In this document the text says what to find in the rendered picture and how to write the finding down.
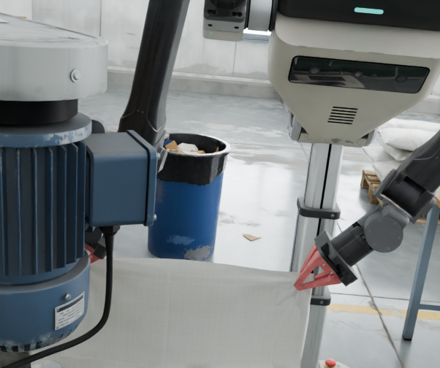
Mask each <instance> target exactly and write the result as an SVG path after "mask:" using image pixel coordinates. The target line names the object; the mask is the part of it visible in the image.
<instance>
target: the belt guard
mask: <svg viewBox="0 0 440 368"><path fill-rule="evenodd" d="M0 18H1V19H4V20H6V21H8V22H9V23H2V22H0V100H2V101H61V100H70V99H82V98H87V97H92V96H97V95H99V94H102V93H104V92H105V91H106V90H107V58H108V42H107V40H106V39H104V38H102V37H98V36H95V35H92V34H87V33H83V32H80V31H75V30H72V29H68V28H62V27H59V26H54V25H50V24H47V23H42V22H39V21H35V20H30V19H27V18H21V17H18V16H14V15H9V14H6V13H3V12H0Z"/></svg>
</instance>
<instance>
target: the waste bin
mask: <svg viewBox="0 0 440 368"><path fill-rule="evenodd" d="M174 140H175V142H176V144H177V145H179V144H181V143H184V144H190V145H195V146H196V147H197V149H198V150H203V151H204V152H205V154H189V153H177V152H172V151H169V150H168V153H167V157H166V160H165V163H164V166H163V169H162V170H161V171H160V172H158V173H157V175H156V199H155V213H154V214H156V221H154V222H153V225H152V226H149V227H148V249H149V251H150V252H151V253H152V254H153V255H154V256H156V257H158V258H170V259H183V260H192V261H203V260H205V259H207V258H209V257H211V256H212V255H213V253H214V249H215V243H216V232H217V226H218V219H219V208H220V202H221V190H222V184H223V178H224V170H225V168H226V165H227V156H228V154H229V153H230V152H231V149H232V148H231V146H230V144H229V143H227V142H225V141H224V140H222V139H219V138H217V137H212V136H208V135H204V134H195V133H186V132H168V133H166V135H165V138H164V144H163V147H164V149H165V150H166V149H167V148H166V147H165V146H166V145H168V144H169V143H171V142H172V141H174ZM217 147H219V151H218V152H217V153H216V150H217Z"/></svg>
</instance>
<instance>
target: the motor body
mask: <svg viewBox="0 0 440 368"><path fill-rule="evenodd" d="M91 132H92V122H91V119H90V118H89V117H88V116H87V115H85V114H83V113H81V112H78V114H76V115H75V116H74V117H73V118H70V119H69V120H64V121H61V122H56V123H44V124H29V125H17V124H2V123H0V352H2V353H20V352H26V351H31V350H37V349H40V348H44V347H47V346H49V345H53V344H55V343H57V342H59V341H61V340H63V339H65V338H66V337H68V336H69V335H70V334H71V333H72V332H73V331H74V330H75V329H76V328H77V327H78V326H79V324H80V322H81V321H82V320H83V319H84V317H85V315H86V312H87V309H88V293H89V276H90V257H89V254H88V253H87V251H86V250H85V249H84V242H85V201H86V144H85V143H84V142H82V141H81V140H83V139H85V138H87V137H88V136H89V135H90V134H91Z"/></svg>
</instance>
